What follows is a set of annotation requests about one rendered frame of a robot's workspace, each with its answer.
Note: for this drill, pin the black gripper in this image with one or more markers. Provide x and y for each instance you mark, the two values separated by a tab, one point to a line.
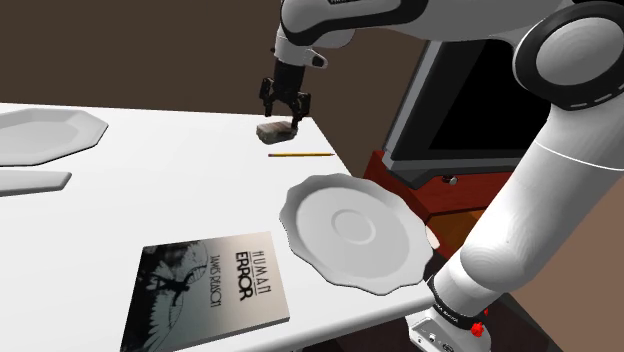
286	80

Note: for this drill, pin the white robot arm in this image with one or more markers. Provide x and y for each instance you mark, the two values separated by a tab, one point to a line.
512	229

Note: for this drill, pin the grey rectangular block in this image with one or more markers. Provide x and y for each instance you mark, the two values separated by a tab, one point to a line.
273	132

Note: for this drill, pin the yellow pencil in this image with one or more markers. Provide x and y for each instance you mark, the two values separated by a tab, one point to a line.
300	154

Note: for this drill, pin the white scalloped plate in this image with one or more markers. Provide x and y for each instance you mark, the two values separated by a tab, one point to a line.
356	234

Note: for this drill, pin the black screen television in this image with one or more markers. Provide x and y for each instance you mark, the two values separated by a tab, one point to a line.
478	107

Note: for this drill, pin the red wooden cabinet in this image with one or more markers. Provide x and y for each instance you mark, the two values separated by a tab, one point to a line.
453	204

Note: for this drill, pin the black and white book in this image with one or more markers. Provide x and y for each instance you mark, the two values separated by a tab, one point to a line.
204	292

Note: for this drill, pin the white octagonal plate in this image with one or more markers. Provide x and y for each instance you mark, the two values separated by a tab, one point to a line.
44	136

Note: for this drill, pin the white flat tray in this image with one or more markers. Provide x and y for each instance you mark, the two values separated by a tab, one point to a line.
29	182

